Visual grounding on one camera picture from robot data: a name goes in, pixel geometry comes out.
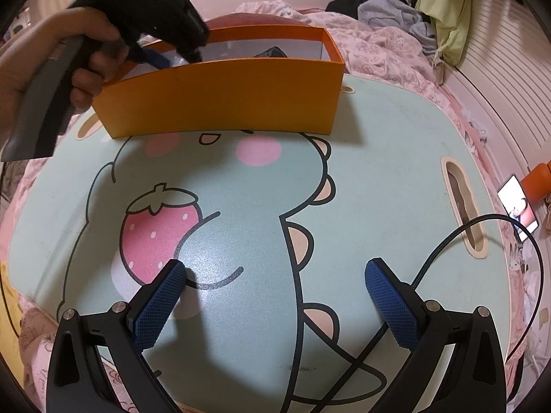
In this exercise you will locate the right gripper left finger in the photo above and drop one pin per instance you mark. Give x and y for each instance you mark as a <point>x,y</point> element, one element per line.
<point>77,380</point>

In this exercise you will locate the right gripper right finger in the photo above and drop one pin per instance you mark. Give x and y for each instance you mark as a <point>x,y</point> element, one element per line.
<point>474,380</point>

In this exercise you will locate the dark red pillow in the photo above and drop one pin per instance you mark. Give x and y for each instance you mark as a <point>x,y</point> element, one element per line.
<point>244,19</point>

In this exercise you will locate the yellow cloth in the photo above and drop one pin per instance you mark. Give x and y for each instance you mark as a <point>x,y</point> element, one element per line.
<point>10,326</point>

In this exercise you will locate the orange cardboard box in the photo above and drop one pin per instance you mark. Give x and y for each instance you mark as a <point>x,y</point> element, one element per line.
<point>281,77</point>

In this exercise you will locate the smartphone with lit screen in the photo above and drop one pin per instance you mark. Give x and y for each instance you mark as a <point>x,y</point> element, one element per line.
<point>516,203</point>

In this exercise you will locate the black clothing on bed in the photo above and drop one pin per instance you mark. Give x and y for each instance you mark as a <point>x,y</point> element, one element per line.
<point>345,7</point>

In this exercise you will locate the orange object by phone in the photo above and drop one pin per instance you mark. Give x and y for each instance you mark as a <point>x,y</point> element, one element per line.
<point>537,183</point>

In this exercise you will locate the pink floral blanket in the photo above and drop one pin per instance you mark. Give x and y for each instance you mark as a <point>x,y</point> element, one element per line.
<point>386,54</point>

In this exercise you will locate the grey clothing pile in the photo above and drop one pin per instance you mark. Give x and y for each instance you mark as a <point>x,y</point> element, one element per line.
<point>395,13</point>

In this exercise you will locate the light green hanging garment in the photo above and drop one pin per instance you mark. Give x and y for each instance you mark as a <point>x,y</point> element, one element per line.
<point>451,20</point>

